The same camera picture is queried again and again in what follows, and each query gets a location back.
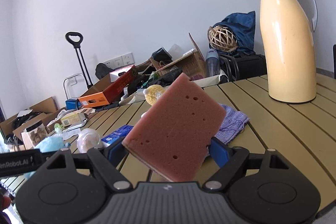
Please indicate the clear jar with nuts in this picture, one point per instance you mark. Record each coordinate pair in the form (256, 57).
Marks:
(34, 134)

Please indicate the small black bag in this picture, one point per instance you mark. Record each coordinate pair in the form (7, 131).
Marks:
(161, 54)

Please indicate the printed open cardboard box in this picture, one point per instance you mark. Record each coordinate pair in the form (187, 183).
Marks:
(189, 64)

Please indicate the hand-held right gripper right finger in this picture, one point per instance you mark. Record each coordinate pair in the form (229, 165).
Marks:
(219, 151)

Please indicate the brown sponge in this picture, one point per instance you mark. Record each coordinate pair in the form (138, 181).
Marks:
(173, 127)

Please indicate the open brown cardboard box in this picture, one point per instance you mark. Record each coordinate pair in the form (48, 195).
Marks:
(44, 106)

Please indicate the person's left forearm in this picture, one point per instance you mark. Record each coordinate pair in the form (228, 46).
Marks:
(5, 216)

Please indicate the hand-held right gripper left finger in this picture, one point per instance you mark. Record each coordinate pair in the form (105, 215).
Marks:
(115, 149)

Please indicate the purple knit pouch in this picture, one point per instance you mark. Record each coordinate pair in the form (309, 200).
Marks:
(233, 121)

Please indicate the pale yellow box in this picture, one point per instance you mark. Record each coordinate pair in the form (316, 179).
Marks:
(72, 119)

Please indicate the cream canvas bag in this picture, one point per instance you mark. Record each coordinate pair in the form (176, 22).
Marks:
(210, 81)

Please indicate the light blue fluffy cloth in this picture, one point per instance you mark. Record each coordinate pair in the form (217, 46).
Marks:
(51, 145)

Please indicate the yellow thermos jug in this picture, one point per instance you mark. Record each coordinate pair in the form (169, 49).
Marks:
(288, 50)

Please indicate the black cap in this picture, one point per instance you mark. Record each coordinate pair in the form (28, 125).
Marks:
(104, 70)

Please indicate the blue grey water bottle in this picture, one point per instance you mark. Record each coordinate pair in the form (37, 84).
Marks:
(212, 64)

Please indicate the chrome tube frame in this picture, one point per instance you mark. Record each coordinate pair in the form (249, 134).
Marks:
(65, 85)

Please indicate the white wall socket strip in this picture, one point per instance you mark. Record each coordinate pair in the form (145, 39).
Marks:
(119, 60)

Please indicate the tan slatted folding table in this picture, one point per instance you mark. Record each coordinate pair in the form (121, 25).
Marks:
(275, 134)

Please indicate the yellow scrub pad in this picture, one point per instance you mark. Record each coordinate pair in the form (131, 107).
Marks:
(153, 94)

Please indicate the small green white bottle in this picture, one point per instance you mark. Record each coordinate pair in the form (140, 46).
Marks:
(57, 128)

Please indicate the orange red cardboard box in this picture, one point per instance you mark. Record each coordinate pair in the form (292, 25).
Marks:
(99, 96)

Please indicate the blue tissue packet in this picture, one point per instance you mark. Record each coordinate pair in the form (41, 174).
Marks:
(115, 136)

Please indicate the purple plastic bag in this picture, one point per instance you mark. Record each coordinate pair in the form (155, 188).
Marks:
(89, 140)

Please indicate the dark blue bag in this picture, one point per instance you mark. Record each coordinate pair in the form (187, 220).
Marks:
(242, 29)

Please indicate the wicker ball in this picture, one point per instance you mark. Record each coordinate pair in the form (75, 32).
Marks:
(221, 39)

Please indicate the small blue box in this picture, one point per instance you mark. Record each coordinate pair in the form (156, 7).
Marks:
(71, 103)

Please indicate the black suitcase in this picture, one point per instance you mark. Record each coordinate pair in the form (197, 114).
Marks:
(249, 66)

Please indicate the person's left hand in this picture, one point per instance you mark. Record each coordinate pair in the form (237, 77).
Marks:
(4, 201)

